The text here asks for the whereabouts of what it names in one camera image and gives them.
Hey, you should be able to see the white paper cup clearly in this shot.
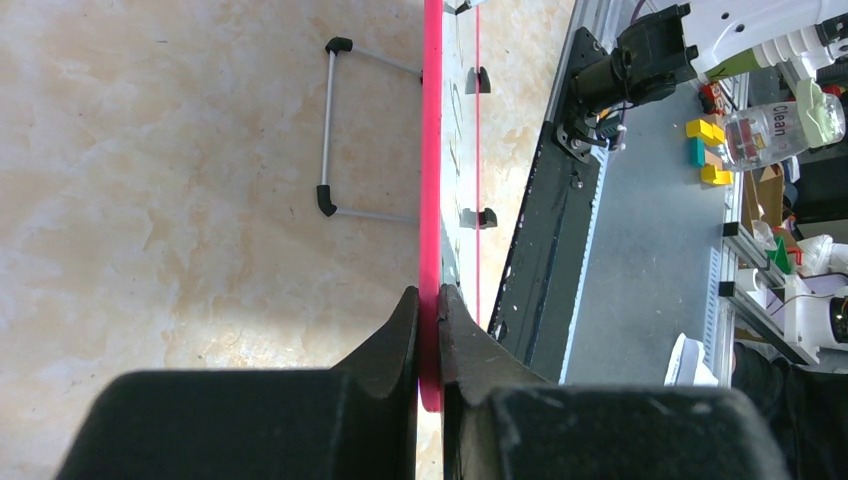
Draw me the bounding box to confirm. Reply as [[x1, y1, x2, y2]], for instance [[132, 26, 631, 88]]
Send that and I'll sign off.
[[664, 334, 719, 387]]

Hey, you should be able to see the red framed whiteboard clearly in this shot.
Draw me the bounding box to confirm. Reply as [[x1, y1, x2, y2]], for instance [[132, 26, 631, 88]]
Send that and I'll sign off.
[[418, 1, 491, 412]]

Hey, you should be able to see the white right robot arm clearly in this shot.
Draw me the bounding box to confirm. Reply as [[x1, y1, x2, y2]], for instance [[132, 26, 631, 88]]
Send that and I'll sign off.
[[569, 1, 847, 113]]

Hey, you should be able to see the clear plastic Clean bottle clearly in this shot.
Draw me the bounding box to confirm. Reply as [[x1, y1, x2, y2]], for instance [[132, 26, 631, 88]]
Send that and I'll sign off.
[[723, 93, 846, 172]]

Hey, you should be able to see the aluminium frame rail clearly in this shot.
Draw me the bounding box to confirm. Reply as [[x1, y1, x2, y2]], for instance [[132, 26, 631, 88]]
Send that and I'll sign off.
[[719, 222, 818, 366]]

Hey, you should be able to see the teal toy block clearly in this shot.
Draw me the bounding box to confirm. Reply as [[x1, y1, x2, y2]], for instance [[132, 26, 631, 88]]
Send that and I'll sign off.
[[688, 138, 706, 168]]

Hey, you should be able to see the yellow toy block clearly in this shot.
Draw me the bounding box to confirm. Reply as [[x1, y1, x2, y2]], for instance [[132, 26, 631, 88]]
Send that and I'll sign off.
[[685, 119, 734, 186]]

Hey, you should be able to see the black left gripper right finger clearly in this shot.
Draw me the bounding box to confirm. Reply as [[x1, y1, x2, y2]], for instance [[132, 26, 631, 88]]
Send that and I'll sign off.
[[438, 285, 789, 479]]

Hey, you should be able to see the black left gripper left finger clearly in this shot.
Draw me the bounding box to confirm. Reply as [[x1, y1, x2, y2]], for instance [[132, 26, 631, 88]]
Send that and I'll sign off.
[[58, 287, 419, 479]]

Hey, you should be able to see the white cable duct rail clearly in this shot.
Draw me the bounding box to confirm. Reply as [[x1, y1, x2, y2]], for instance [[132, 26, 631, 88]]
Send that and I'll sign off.
[[559, 147, 609, 385]]

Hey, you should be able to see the grey wire whiteboard stand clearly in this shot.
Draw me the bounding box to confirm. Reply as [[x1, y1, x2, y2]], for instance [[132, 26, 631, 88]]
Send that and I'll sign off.
[[315, 36, 423, 225]]

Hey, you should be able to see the green toy cone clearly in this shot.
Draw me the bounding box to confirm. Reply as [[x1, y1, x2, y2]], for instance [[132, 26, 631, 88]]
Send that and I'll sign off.
[[766, 237, 793, 275]]

